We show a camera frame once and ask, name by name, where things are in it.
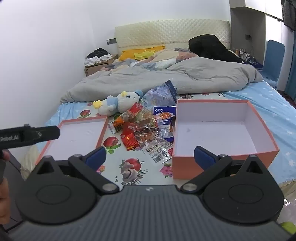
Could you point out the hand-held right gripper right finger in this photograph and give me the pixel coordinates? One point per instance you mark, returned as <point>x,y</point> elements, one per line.
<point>203,157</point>

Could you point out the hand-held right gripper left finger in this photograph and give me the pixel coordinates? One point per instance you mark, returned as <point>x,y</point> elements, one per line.
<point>97,156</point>

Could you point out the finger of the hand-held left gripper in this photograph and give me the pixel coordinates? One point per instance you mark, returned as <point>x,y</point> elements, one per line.
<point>48,134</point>

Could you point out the shallow orange box lid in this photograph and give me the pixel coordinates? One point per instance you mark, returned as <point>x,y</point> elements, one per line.
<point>74,139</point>

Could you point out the clear white label snack packet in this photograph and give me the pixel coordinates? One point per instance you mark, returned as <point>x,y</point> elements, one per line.
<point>157,148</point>

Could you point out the pile of mixed snack packets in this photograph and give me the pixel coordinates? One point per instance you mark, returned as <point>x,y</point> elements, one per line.
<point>138,129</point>

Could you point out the blue snack packet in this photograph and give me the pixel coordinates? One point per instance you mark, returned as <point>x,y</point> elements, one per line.
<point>161,115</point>

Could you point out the person's left hand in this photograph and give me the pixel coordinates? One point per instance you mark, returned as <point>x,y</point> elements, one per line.
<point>3,204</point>

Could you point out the white blue plush toy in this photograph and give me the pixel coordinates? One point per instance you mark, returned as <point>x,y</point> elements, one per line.
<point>122,102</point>

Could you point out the large blue clear snack bag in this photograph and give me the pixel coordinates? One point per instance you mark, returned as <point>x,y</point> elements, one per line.
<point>161,95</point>

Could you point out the brown cardboard box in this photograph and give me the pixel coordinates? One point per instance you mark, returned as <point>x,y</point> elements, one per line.
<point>94,68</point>

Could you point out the blue star bed sheet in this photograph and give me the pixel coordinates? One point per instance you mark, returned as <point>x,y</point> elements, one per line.
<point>272,109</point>

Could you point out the grey duvet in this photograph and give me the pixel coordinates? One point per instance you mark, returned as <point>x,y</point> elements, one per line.
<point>161,74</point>

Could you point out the patchwork blanket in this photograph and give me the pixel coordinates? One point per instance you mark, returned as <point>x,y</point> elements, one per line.
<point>166,58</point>

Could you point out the green object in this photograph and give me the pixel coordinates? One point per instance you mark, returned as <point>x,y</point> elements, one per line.
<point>288,227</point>

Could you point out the yellow pillow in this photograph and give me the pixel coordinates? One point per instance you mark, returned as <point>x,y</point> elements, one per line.
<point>138,54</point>

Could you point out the black clothing pile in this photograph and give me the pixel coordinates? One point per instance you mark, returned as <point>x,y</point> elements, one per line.
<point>208,46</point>

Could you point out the group of small bottles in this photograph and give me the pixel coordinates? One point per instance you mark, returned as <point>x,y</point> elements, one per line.
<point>242,53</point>

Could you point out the blue chair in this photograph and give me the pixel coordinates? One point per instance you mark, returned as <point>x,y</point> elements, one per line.
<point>274,60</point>

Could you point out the blue curtain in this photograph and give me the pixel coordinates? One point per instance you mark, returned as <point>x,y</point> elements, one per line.
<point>291,69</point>

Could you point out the cream padded headboard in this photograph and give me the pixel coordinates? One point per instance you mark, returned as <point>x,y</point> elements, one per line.
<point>161,32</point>

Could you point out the dark hanging clothes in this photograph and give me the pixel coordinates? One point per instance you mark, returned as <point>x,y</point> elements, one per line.
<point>290,14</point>

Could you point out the grey wall socket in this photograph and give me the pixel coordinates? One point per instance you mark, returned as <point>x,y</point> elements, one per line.
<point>111,41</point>

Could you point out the white wall cabinet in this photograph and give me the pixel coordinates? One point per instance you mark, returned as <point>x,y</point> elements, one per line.
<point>259,7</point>

